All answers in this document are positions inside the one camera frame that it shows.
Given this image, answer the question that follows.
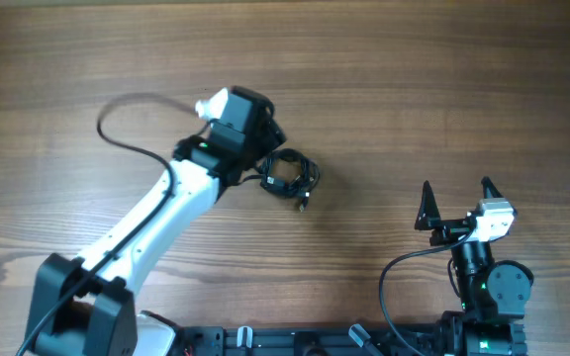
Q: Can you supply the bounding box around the thin black USB cable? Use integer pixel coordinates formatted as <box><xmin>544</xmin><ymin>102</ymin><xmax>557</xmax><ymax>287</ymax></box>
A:
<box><xmin>264</xmin><ymin>155</ymin><xmax>319</xmax><ymax>214</ymax></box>

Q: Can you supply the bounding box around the thick black USB cable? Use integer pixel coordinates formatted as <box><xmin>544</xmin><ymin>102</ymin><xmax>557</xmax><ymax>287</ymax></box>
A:
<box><xmin>237</xmin><ymin>148</ymin><xmax>322</xmax><ymax>200</ymax></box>

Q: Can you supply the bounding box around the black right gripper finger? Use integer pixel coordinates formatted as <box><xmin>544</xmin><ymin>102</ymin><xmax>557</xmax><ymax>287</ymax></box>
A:
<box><xmin>415</xmin><ymin>181</ymin><xmax>441</xmax><ymax>230</ymax></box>
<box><xmin>481</xmin><ymin>176</ymin><xmax>503</xmax><ymax>199</ymax></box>

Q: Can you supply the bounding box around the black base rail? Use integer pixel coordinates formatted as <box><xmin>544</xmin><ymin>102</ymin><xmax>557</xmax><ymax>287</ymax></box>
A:
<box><xmin>167</xmin><ymin>324</ymin><xmax>462</xmax><ymax>356</ymax></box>

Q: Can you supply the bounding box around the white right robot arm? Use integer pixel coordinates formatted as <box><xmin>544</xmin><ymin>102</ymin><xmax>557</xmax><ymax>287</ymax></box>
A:
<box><xmin>415</xmin><ymin>177</ymin><xmax>534</xmax><ymax>356</ymax></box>

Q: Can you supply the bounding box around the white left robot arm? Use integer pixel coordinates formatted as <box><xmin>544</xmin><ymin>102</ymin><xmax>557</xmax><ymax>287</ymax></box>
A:
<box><xmin>18</xmin><ymin>86</ymin><xmax>286</xmax><ymax>355</ymax></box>

